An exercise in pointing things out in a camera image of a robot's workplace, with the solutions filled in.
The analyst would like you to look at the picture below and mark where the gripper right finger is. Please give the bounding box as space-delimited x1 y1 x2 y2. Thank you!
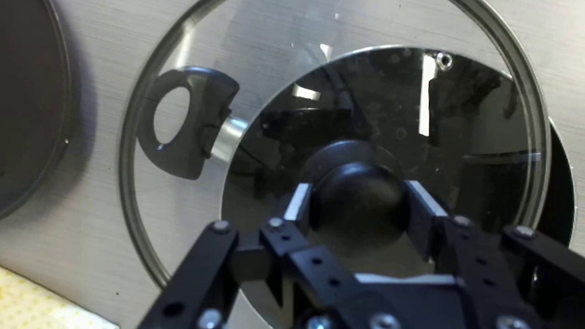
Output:
404 180 585 329

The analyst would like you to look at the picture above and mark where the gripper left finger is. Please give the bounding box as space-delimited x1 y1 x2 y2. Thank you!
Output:
137 183 381 329

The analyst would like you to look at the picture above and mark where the yellow patterned cloth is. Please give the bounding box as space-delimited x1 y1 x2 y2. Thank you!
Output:
0 266 120 329

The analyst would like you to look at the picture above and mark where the dark round pan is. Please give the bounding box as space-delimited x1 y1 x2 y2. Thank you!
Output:
0 0 73 221

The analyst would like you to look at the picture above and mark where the glass lid with black knob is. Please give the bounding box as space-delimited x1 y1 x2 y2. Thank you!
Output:
118 0 552 329

